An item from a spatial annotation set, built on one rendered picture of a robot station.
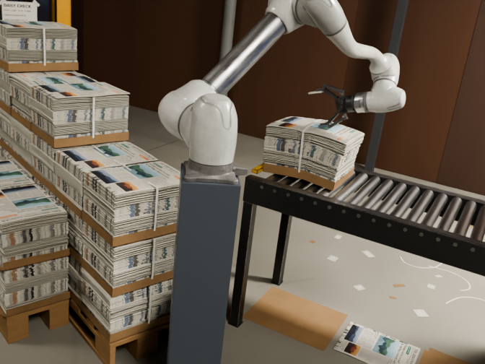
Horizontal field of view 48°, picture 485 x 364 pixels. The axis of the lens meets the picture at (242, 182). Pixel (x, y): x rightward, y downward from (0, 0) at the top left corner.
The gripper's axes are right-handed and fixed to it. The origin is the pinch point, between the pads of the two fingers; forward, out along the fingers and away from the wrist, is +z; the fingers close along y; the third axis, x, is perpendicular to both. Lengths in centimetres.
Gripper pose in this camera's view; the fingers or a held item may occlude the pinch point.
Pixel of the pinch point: (313, 107)
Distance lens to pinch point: 255.7
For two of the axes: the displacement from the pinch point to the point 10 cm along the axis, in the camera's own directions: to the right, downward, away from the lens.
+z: -8.7, 0.3, 5.0
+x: 4.8, -2.5, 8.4
